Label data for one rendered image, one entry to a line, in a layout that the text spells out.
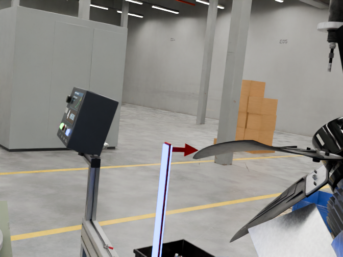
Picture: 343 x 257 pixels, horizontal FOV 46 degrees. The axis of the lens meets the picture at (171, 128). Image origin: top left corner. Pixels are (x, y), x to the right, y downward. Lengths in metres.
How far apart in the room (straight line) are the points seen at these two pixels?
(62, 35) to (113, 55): 1.01
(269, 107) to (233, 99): 2.28
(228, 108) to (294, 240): 6.18
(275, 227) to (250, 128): 8.29
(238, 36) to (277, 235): 6.28
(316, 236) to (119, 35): 6.79
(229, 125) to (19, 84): 3.50
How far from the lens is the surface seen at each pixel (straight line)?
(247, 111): 9.18
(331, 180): 0.92
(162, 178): 0.73
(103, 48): 7.28
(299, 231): 0.88
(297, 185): 1.05
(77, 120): 1.26
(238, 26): 7.08
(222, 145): 0.74
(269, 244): 0.88
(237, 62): 7.02
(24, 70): 6.69
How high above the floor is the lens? 1.29
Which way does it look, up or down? 6 degrees down
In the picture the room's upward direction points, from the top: 6 degrees clockwise
